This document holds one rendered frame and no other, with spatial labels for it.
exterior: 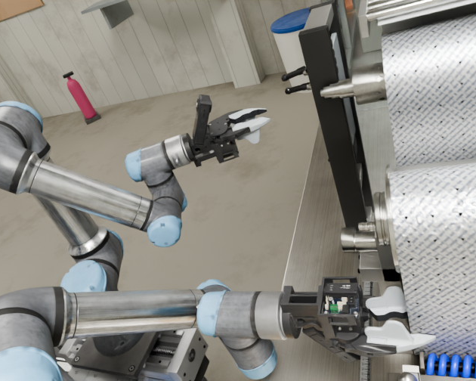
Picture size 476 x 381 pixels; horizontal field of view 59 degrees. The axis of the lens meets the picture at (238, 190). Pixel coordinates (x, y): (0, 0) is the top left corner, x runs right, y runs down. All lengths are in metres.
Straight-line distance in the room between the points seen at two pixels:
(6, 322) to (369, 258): 0.54
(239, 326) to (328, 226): 0.52
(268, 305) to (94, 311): 0.29
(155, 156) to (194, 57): 4.05
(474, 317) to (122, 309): 0.54
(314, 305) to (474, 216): 0.25
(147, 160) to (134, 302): 0.38
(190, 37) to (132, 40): 0.75
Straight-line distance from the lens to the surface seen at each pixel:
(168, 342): 1.26
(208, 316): 0.73
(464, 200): 0.55
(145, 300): 0.80
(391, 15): 0.73
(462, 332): 0.70
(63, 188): 0.95
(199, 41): 4.94
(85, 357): 1.30
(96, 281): 1.11
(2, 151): 0.96
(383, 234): 0.59
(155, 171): 1.04
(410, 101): 0.71
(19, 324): 0.67
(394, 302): 0.70
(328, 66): 0.79
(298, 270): 1.06
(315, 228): 1.15
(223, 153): 1.03
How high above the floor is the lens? 1.66
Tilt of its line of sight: 33 degrees down
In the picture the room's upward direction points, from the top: 23 degrees counter-clockwise
